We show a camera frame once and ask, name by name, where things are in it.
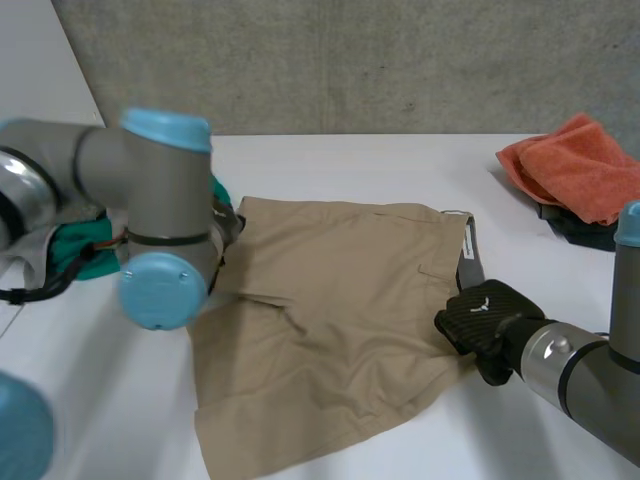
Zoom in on teal towel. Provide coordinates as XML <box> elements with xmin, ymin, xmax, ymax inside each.
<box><xmin>48</xmin><ymin>174</ymin><xmax>234</xmax><ymax>282</ymax></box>

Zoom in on black cable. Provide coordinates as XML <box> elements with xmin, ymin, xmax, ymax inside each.
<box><xmin>0</xmin><ymin>241</ymin><xmax>127</xmax><ymax>305</ymax></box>

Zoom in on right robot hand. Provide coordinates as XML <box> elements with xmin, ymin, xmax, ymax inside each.
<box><xmin>433</xmin><ymin>278</ymin><xmax>546</xmax><ymax>387</ymax></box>

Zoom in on beige shorts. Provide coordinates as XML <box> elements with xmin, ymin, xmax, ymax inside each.
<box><xmin>191</xmin><ymin>195</ymin><xmax>487</xmax><ymax>480</ymax></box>

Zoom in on coral towel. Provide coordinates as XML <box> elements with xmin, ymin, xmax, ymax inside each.
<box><xmin>495</xmin><ymin>112</ymin><xmax>640</xmax><ymax>227</ymax></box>

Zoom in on dark blue cloth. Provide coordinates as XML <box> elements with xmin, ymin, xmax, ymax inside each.
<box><xmin>536</xmin><ymin>201</ymin><xmax>619</xmax><ymax>253</ymax></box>

